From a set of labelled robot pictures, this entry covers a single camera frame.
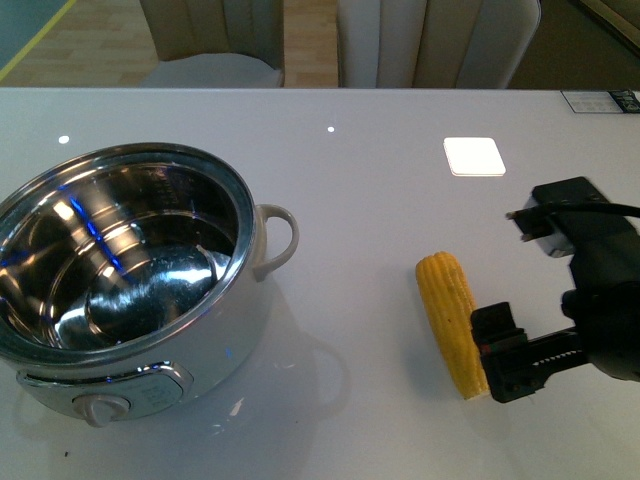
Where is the yellow corn cob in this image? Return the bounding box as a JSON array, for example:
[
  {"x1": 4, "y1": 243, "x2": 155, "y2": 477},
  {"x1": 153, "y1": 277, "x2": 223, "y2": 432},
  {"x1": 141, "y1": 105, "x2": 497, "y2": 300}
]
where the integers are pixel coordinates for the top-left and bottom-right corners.
[{"x1": 415, "y1": 251, "x2": 489, "y2": 400}]

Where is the beige chair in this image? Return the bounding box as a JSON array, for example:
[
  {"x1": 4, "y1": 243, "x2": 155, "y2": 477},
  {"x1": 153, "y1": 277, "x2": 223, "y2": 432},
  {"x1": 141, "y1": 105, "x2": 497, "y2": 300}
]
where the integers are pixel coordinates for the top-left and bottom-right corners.
[
  {"x1": 336, "y1": 0, "x2": 541, "y2": 89},
  {"x1": 140, "y1": 0, "x2": 285, "y2": 89}
]

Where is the tan leather sofa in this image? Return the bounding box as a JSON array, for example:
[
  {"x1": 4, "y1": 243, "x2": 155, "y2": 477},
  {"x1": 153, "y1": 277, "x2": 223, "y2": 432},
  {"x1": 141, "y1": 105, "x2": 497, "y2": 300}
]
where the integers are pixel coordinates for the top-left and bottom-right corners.
[{"x1": 578, "y1": 0, "x2": 640, "y2": 54}]

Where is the black white table label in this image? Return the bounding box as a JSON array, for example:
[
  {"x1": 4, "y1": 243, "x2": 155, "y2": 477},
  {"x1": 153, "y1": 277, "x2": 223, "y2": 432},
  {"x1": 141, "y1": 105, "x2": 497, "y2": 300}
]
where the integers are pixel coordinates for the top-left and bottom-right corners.
[{"x1": 562, "y1": 89, "x2": 639, "y2": 114}]

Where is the beige chair on left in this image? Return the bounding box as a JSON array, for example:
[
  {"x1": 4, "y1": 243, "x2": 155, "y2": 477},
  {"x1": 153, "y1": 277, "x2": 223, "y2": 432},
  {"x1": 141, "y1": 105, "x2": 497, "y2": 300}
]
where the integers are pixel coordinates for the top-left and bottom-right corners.
[{"x1": 140, "y1": 0, "x2": 285, "y2": 89}]

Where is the beige chair in middle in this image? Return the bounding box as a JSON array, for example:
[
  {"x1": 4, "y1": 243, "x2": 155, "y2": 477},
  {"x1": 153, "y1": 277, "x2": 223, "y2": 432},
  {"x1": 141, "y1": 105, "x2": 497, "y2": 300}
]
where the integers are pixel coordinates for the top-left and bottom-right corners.
[{"x1": 336, "y1": 0, "x2": 541, "y2": 89}]

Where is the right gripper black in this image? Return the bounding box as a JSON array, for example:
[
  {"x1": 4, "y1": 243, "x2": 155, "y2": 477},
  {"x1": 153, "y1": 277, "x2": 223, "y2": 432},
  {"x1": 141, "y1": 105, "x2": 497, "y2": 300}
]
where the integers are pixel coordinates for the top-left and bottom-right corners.
[{"x1": 470, "y1": 177, "x2": 639, "y2": 403}]

